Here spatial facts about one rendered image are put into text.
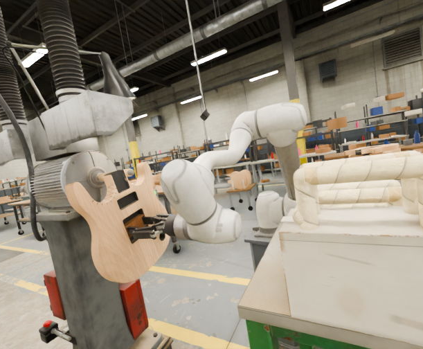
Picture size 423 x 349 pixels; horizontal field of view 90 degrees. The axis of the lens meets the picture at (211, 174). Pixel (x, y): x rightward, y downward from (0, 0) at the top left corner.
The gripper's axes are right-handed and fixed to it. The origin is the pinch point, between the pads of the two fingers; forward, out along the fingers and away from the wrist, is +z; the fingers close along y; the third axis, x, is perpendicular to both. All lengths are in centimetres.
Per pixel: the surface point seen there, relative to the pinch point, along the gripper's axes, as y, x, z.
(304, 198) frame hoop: -13, 13, -61
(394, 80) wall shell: 1123, 9, -337
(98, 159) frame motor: 12.4, 26.8, 25.8
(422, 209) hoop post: -13, 10, -77
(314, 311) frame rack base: -18, -7, -60
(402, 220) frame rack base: -9, 6, -75
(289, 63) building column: 725, 146, 5
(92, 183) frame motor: 4.6, 18.0, 24.4
